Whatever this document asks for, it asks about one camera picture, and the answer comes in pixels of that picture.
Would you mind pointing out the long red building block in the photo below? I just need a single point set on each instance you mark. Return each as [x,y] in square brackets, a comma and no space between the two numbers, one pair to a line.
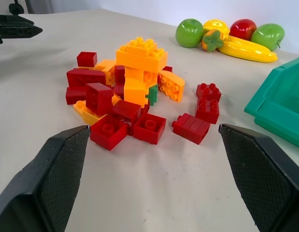
[191,128]
[85,77]

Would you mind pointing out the orange toy persimmon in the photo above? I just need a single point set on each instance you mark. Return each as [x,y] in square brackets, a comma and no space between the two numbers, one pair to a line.
[212,41]

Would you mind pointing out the green plastic bin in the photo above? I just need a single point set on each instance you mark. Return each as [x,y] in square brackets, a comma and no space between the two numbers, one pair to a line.
[280,101]

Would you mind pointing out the red toy apple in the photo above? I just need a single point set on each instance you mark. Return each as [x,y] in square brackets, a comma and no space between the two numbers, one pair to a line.
[243,29]

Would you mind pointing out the yellow toy banana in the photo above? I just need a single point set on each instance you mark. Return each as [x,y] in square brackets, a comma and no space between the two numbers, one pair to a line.
[248,50]

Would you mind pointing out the green plastic building brick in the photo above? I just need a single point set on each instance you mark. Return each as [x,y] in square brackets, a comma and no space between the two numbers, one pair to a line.
[153,95]

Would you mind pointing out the orange studded plastic brick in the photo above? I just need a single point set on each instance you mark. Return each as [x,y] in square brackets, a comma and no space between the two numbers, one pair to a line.
[172,87]

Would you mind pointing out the yellow plastic building brick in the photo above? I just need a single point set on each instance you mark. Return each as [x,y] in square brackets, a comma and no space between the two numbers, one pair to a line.
[87,113]

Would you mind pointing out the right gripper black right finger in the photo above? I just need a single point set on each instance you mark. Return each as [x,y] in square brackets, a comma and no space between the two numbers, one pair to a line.
[260,178]

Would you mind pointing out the small red building block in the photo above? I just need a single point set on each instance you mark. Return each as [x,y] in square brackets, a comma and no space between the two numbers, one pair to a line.
[86,59]

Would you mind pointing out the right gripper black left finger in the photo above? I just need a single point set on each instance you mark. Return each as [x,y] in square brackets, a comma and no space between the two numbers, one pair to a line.
[43,183]

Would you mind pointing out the large orange building block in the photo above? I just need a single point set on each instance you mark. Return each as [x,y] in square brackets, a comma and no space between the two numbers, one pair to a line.
[142,54]

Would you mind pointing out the yellow toy orange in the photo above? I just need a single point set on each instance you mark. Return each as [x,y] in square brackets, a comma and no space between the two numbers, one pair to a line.
[217,26]

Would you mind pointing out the green toy apple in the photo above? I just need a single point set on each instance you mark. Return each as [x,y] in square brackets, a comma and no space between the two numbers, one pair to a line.
[189,32]
[268,36]

